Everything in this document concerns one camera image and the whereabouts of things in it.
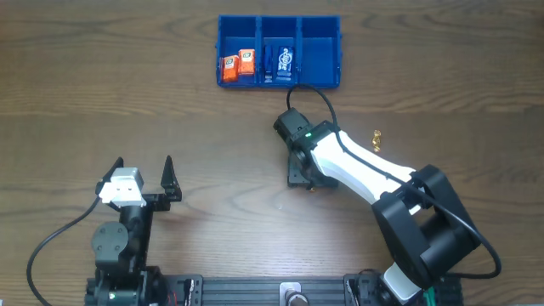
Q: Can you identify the blue candy pack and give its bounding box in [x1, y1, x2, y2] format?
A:
[263, 44, 275, 84]
[275, 45, 295, 82]

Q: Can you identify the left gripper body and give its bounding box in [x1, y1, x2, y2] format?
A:
[143, 193, 173, 213]

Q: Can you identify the orange candy box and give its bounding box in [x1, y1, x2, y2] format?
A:
[237, 48, 257, 77]
[221, 54, 240, 83]

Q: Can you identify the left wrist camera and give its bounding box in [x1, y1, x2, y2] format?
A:
[98, 167, 145, 209]

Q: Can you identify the blue tray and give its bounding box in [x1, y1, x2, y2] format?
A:
[215, 14, 343, 89]

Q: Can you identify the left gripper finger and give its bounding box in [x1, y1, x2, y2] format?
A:
[95, 156, 125, 195]
[160, 155, 183, 201]

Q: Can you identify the mounting rail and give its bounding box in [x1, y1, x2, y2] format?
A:
[84, 274, 464, 306]

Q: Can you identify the black cable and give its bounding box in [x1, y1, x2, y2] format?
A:
[286, 83, 503, 281]
[25, 195, 103, 306]

